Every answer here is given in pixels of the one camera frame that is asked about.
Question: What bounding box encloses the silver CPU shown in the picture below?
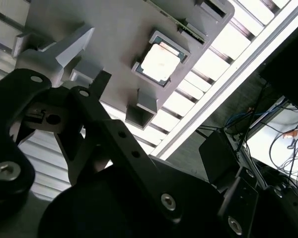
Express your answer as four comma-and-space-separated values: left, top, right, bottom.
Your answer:
137, 33, 189, 84

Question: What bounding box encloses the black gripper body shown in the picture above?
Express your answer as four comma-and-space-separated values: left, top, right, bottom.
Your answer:
39, 158, 224, 238

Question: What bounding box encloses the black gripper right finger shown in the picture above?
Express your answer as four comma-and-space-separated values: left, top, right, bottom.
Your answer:
198, 129, 298, 238

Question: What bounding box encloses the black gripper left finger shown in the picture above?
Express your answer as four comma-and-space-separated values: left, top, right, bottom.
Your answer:
0, 69, 184, 224

